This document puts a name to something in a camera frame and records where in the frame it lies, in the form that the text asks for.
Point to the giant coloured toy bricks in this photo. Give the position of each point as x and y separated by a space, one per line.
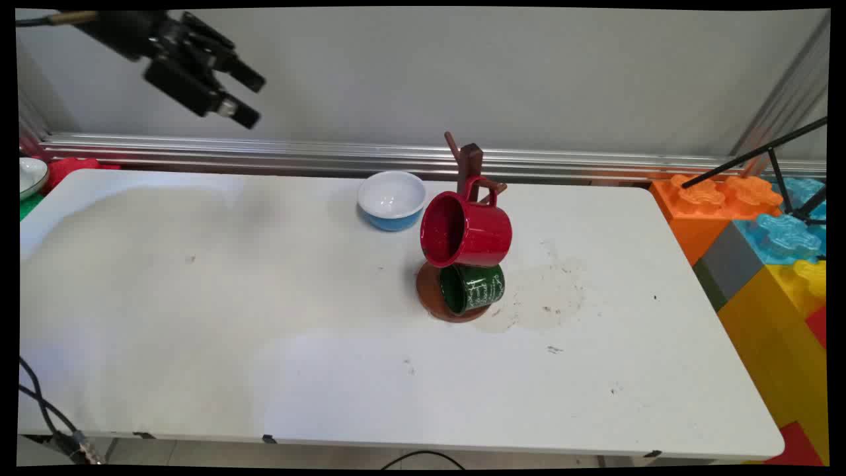
767 344

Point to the aluminium frame rail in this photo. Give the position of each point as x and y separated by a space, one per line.
264 153

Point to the green enamel mug white print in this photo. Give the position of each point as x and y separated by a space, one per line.
479 291

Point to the large red studded toy block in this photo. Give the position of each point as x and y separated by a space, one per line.
818 327

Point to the orange studded toy block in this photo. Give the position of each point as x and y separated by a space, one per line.
687 225

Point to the black tripod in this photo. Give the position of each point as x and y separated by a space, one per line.
770 149

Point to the blue bowl white inside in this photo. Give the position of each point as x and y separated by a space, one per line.
390 195

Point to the green toy block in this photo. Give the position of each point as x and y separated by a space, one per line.
28 206

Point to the grey toy block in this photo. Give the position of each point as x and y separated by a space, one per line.
733 264

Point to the red enamel mug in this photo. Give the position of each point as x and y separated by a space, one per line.
482 231

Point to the small red toy block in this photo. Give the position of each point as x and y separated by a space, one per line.
796 446

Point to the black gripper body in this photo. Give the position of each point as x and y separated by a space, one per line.
125 33

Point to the brown wooden mug tree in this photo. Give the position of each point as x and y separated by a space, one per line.
470 162

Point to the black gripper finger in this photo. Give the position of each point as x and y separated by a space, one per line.
185 86
221 59

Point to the light blue studded toy block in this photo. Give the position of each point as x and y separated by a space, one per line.
780 238

